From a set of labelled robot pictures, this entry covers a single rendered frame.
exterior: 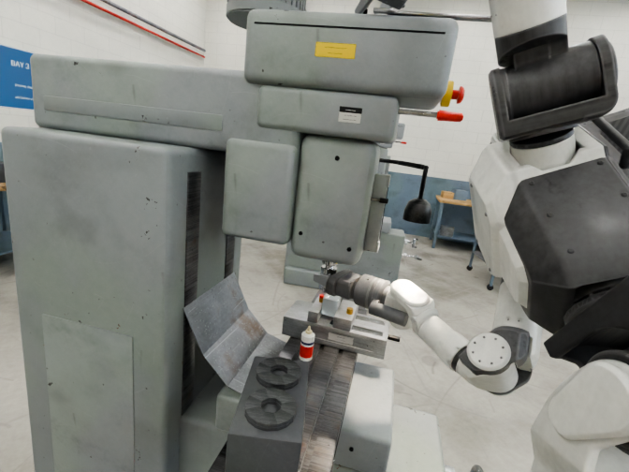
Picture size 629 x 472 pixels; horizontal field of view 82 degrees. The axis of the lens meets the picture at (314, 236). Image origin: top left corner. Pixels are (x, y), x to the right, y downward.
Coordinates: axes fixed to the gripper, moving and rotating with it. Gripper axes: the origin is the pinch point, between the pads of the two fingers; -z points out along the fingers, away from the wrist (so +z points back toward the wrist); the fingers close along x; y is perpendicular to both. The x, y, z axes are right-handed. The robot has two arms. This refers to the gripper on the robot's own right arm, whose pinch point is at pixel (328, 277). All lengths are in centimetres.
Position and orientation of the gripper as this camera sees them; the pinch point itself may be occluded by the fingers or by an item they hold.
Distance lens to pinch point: 106.7
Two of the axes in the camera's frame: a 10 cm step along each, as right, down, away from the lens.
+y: -1.1, 9.6, 2.5
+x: -5.7, 1.4, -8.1
